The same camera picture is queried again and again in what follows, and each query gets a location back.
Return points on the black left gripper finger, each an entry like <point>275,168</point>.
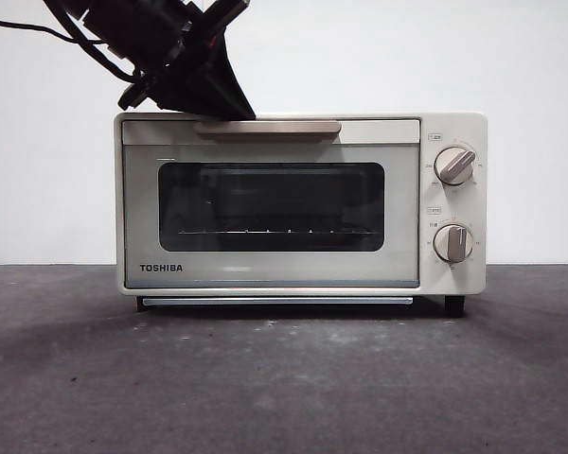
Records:
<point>189,97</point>
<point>232,80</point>

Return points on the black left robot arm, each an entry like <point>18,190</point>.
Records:
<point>161,28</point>

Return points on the grey metal crumb tray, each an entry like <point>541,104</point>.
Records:
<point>265,301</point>

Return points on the beige temperature knob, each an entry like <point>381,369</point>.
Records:
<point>454,165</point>

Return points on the beige timer knob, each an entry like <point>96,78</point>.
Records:
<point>452,243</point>

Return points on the cream Toshiba toaster oven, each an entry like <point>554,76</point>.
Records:
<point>479,213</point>

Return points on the black oven foot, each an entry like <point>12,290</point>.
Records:
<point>454,306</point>

